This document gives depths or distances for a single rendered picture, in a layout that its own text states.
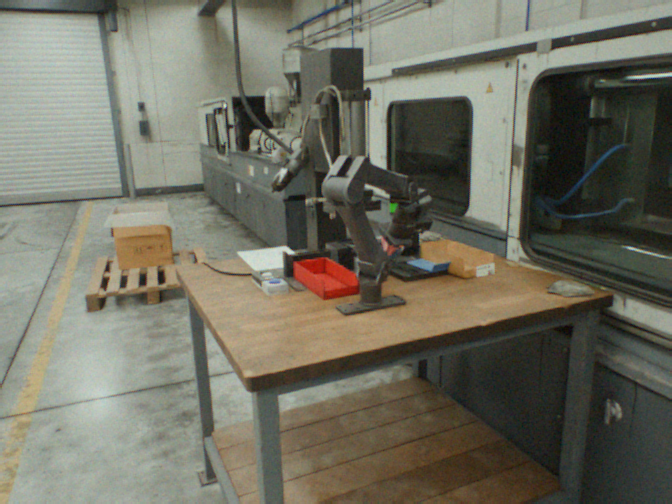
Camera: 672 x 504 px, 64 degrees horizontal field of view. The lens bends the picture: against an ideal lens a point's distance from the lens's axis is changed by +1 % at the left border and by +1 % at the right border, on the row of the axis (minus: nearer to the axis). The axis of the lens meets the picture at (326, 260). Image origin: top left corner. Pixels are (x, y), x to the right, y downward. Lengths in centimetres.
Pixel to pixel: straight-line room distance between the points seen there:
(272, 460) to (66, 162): 986
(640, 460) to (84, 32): 1032
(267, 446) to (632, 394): 112
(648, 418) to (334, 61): 147
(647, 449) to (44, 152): 1023
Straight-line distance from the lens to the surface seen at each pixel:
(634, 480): 201
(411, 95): 280
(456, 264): 183
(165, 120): 1094
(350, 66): 193
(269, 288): 166
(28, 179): 1102
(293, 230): 504
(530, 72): 204
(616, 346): 189
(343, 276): 172
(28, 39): 1100
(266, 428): 129
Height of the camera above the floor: 144
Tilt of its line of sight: 16 degrees down
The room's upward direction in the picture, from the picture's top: 2 degrees counter-clockwise
